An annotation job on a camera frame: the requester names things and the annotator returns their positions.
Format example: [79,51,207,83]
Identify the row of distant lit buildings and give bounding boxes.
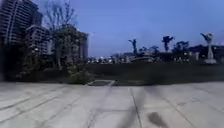
[86,52,162,65]

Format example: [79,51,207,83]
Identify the dark rectangular ground cover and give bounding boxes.
[87,79,117,87]

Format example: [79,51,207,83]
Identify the palm tree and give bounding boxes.
[161,35,175,53]
[128,38,139,55]

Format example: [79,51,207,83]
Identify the mid-rise building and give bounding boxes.
[53,27,90,61]

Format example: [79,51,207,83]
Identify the dark grass bank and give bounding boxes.
[83,61,224,85]

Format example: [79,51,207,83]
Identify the bare branching tree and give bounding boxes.
[43,0,80,72]

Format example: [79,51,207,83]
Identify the grey paved slab ground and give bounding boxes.
[0,80,224,128]

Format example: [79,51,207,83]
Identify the dark round tree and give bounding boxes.
[171,40,191,62]

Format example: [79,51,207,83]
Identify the lower pale striped building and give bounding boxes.
[25,24,52,56]

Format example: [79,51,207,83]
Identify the dark bushes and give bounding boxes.
[0,43,95,84]

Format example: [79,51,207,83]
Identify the low dark building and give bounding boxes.
[188,44,224,63]

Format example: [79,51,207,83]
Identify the tall striped high-rise building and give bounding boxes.
[0,0,44,46]

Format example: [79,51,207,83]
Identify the white sculpture on pedestal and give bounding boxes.
[199,31,218,65]

